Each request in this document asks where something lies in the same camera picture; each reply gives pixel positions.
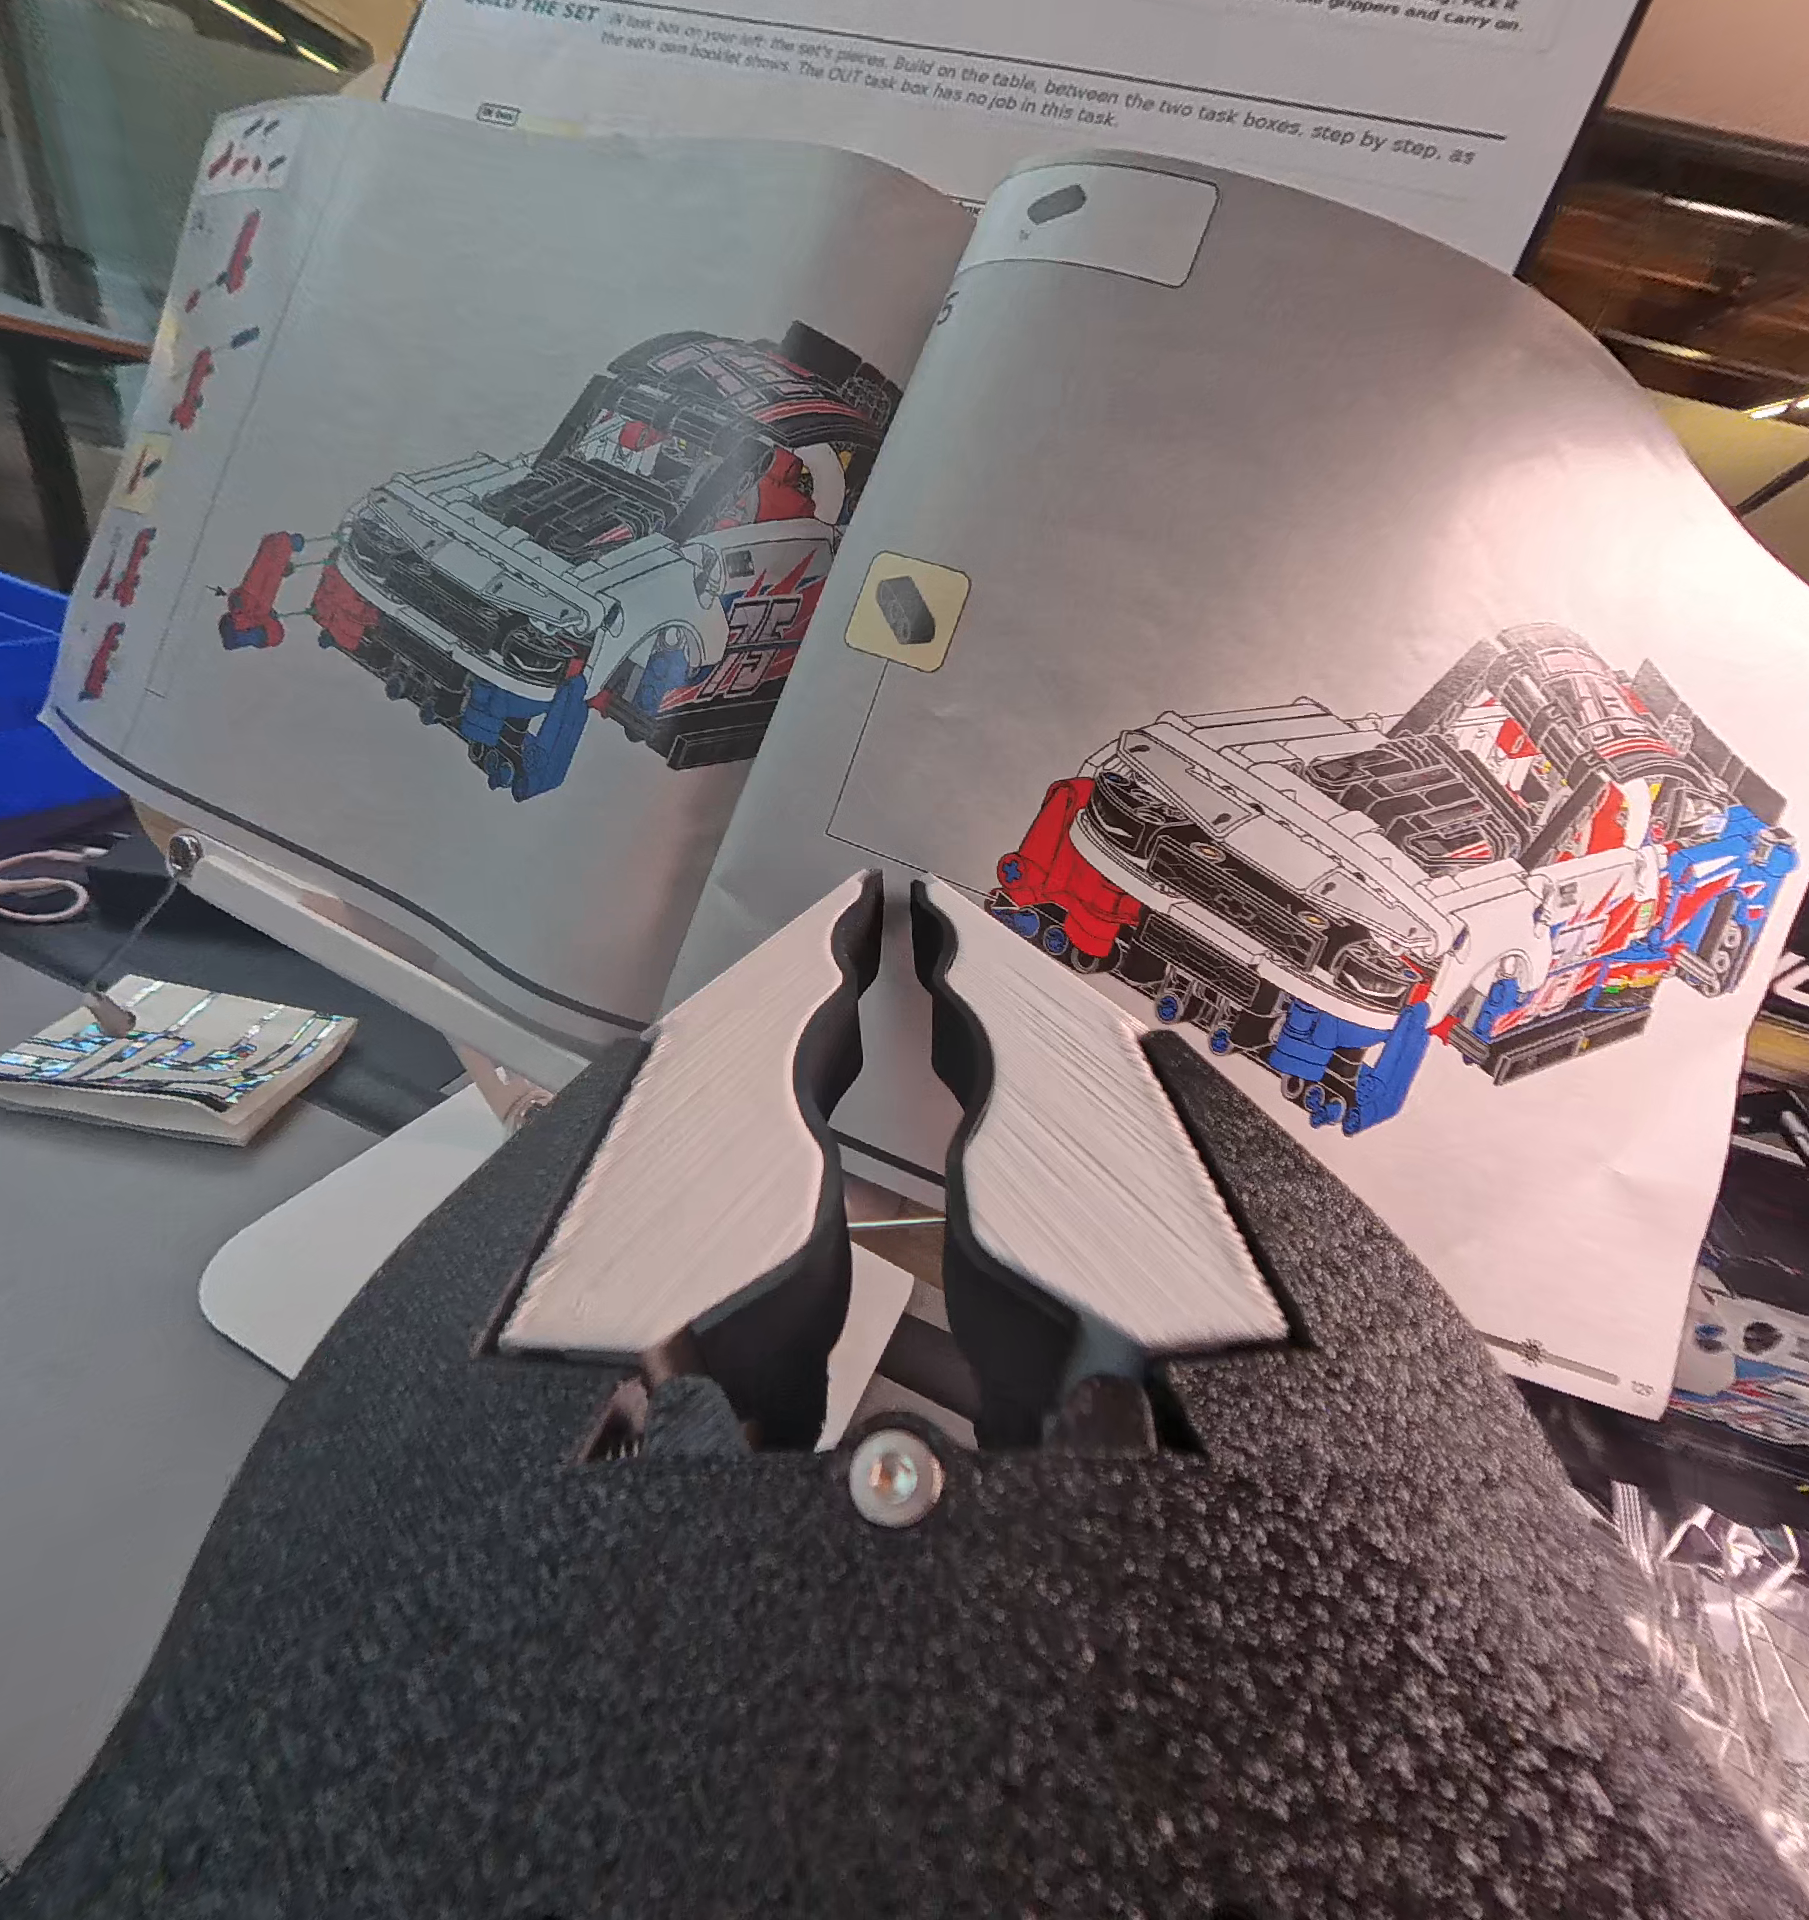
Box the grey desk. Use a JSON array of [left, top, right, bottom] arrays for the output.
[[0, 931, 546, 1876]]

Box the white book stand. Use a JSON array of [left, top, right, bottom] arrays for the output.
[[86, 794, 997, 1454]]

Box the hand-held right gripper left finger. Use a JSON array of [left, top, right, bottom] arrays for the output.
[[499, 869, 888, 1384]]

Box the clear plastic bag pile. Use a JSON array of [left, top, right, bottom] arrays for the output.
[[1587, 1476, 1809, 1920]]

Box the black power adapter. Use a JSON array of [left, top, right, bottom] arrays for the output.
[[95, 833, 195, 931]]

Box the folded sticker sheet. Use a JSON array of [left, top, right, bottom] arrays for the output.
[[0, 972, 358, 1148]]

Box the blue plastic bin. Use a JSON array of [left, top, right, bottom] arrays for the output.
[[0, 547, 126, 831]]

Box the white printed instruction sheet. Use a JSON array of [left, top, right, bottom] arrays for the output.
[[386, 0, 1658, 289]]

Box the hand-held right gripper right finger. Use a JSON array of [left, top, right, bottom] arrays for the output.
[[909, 880, 1291, 1393]]

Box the toy car instruction booklet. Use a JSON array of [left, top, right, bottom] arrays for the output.
[[39, 99, 1809, 1421]]

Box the black toy car set box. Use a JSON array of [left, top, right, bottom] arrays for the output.
[[1670, 862, 1809, 1463]]

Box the white cable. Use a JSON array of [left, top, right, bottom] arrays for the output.
[[0, 847, 103, 923]]

